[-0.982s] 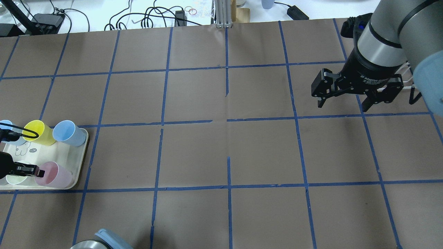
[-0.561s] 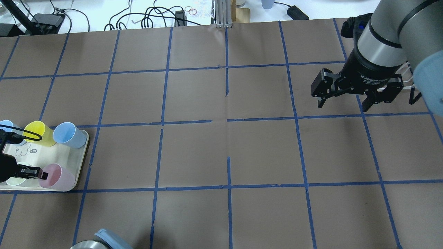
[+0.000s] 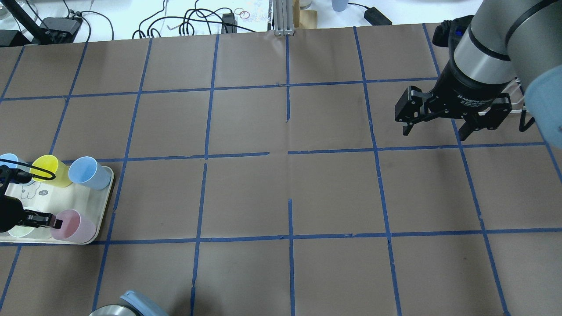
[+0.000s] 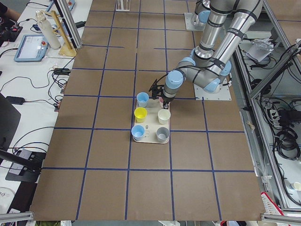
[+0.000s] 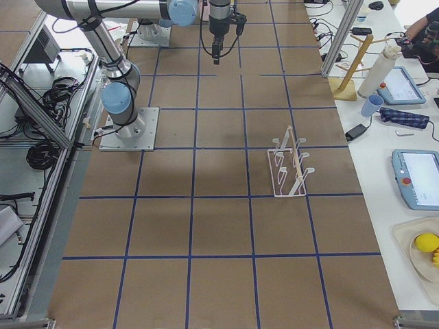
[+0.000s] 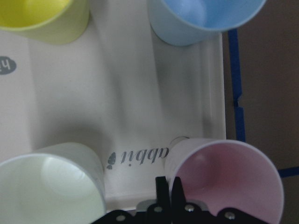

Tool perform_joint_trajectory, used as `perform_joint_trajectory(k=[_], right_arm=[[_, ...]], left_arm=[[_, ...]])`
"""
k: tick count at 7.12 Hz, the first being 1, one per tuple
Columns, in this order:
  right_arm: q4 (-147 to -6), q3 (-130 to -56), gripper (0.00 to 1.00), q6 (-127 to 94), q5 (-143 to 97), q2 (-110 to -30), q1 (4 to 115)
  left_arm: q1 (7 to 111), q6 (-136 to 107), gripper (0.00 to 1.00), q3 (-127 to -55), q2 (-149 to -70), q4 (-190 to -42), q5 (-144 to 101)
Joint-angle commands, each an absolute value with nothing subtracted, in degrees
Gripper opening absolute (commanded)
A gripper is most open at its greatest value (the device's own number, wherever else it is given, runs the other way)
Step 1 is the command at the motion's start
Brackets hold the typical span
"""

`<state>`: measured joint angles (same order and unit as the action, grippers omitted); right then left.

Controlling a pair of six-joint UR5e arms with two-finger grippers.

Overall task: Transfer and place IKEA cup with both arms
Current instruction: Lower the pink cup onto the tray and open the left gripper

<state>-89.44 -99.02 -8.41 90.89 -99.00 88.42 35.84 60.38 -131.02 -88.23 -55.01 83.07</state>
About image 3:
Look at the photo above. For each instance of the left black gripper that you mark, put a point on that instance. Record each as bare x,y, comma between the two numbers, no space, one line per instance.
9,215

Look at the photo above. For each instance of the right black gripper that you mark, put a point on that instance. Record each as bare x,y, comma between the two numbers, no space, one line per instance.
465,93

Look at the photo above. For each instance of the pink cup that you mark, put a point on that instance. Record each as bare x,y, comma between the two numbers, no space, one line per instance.
75,227

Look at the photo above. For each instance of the cream white cup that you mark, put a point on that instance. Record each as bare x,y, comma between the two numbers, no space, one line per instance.
20,229

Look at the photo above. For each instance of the light blue cup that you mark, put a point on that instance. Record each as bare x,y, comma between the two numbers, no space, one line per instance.
14,157

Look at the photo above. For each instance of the yellow cup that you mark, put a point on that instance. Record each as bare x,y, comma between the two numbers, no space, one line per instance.
51,170

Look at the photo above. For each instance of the cream rabbit tray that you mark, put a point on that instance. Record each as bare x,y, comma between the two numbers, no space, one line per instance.
46,198

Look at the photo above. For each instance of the black power adapter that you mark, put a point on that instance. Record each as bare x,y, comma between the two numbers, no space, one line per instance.
375,17

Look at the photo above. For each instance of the wooden stand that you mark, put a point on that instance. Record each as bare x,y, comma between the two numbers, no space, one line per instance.
303,16

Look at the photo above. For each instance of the aluminium frame post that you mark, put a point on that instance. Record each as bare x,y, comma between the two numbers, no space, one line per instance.
282,21

